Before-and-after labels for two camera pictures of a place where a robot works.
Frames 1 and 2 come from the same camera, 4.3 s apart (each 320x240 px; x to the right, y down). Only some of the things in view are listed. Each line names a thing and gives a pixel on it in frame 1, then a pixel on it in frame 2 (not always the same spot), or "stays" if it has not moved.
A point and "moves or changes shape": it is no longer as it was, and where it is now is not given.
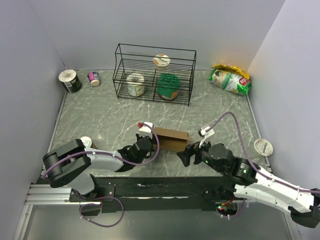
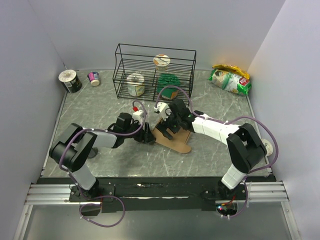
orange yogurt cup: [161, 63] stays
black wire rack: [154, 74] stays
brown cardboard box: [172, 140] moves or changes shape
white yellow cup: [136, 84] stays
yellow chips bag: [231, 68] stays
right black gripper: [184, 156] -> [162, 125]
